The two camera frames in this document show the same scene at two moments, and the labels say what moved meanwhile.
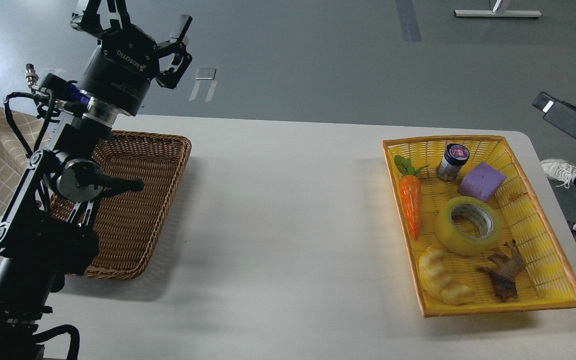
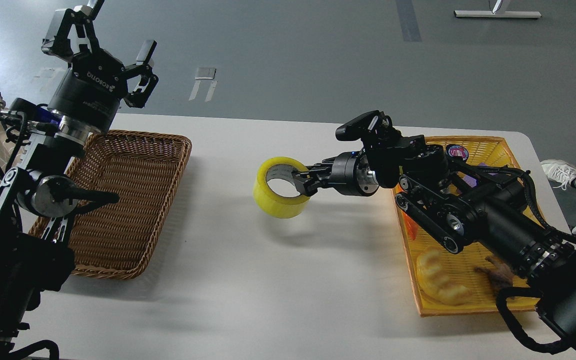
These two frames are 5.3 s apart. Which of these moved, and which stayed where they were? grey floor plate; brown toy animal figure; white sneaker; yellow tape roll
Moved: yellow tape roll
Stayed: brown toy animal figure; grey floor plate; white sneaker
